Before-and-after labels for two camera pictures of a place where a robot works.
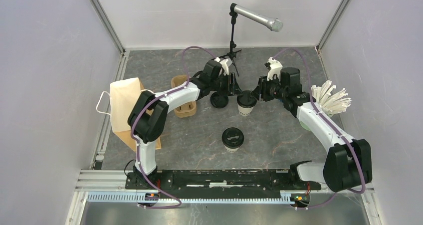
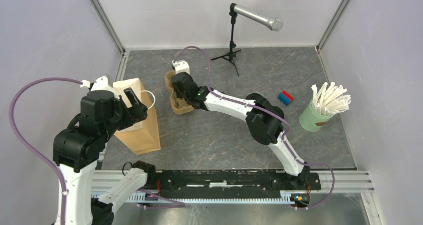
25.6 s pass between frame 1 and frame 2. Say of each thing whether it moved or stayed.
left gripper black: moved
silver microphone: stayed
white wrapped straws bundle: stayed
